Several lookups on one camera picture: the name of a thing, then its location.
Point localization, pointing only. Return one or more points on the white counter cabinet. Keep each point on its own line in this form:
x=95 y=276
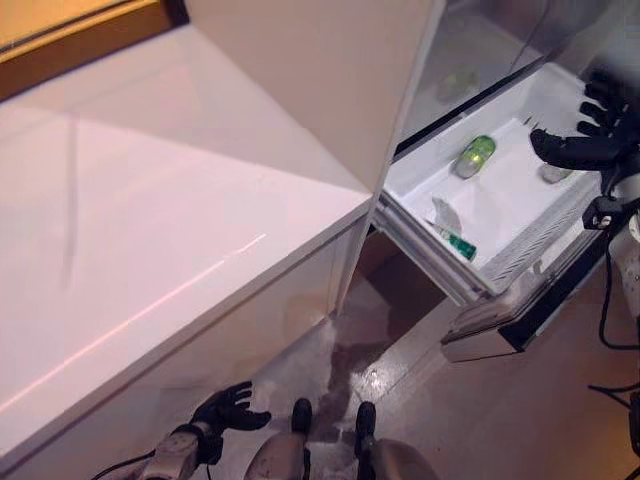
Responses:
x=150 y=225

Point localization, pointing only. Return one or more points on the stainless steel fridge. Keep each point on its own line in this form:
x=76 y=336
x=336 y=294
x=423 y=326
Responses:
x=475 y=40

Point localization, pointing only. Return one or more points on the white tall cabinet panel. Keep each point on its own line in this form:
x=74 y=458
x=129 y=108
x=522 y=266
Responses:
x=310 y=75

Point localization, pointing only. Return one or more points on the black left robot foot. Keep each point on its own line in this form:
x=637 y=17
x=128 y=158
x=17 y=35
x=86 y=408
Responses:
x=301 y=415

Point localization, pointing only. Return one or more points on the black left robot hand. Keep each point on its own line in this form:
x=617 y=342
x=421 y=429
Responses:
x=225 y=412

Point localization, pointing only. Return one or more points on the black right robot foot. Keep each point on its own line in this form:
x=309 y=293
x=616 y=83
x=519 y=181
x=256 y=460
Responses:
x=366 y=420

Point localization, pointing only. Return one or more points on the dark framed window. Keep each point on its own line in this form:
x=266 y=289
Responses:
x=75 y=35

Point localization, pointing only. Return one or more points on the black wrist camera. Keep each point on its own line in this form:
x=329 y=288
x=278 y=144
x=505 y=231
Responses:
x=210 y=447
x=600 y=212

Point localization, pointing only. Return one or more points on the green drink can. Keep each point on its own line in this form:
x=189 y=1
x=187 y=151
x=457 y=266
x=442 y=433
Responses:
x=457 y=240
x=554 y=175
x=476 y=155

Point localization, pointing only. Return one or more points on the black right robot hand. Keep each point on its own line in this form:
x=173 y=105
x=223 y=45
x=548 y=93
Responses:
x=590 y=150

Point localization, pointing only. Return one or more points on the grey tall side panel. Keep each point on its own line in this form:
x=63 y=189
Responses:
x=615 y=30

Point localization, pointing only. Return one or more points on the white fridge drawer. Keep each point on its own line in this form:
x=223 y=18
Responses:
x=510 y=225

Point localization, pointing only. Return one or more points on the black robot foot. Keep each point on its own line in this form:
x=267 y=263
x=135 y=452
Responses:
x=366 y=420
x=301 y=415

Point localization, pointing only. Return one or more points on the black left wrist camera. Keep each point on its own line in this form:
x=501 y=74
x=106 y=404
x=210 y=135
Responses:
x=210 y=447

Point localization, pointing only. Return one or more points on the black zip tie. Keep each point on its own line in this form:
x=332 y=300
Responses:
x=610 y=389

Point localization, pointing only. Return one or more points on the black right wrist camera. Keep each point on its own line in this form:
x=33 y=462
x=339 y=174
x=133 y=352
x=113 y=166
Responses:
x=600 y=212

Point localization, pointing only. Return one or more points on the grey left robot leg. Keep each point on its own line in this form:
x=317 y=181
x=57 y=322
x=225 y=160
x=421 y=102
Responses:
x=277 y=457

